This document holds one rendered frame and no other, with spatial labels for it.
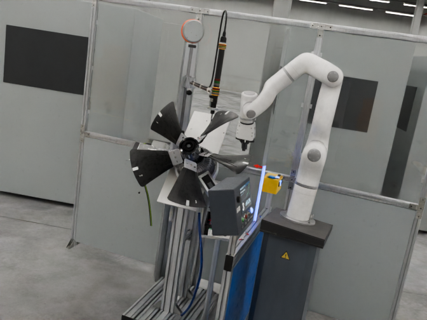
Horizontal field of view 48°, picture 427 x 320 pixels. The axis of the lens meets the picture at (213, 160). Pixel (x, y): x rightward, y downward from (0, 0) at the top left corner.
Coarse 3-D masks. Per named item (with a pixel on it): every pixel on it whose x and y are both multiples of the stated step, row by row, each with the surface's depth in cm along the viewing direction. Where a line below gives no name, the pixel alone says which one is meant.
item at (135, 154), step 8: (136, 152) 275; (144, 152) 275; (152, 152) 275; (160, 152) 275; (136, 160) 275; (144, 160) 275; (152, 160) 275; (160, 160) 275; (168, 160) 276; (144, 168) 275; (152, 168) 276; (160, 168) 277; (168, 168) 278; (136, 176) 275; (144, 176) 276; (152, 176) 277; (144, 184) 276
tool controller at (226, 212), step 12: (228, 180) 204; (240, 180) 201; (216, 192) 187; (228, 192) 186; (240, 192) 193; (216, 204) 188; (228, 204) 186; (240, 204) 192; (216, 216) 189; (228, 216) 187; (240, 216) 192; (252, 216) 210; (216, 228) 190; (228, 228) 188; (240, 228) 191
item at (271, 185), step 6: (270, 174) 299; (276, 174) 302; (264, 180) 289; (270, 180) 288; (276, 180) 286; (264, 186) 289; (270, 186) 288; (276, 186) 287; (270, 192) 289; (276, 192) 289
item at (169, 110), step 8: (168, 104) 290; (168, 112) 288; (176, 112) 285; (160, 120) 291; (168, 120) 287; (176, 120) 284; (152, 128) 295; (160, 128) 292; (168, 128) 287; (176, 128) 283; (168, 136) 288; (176, 136) 284
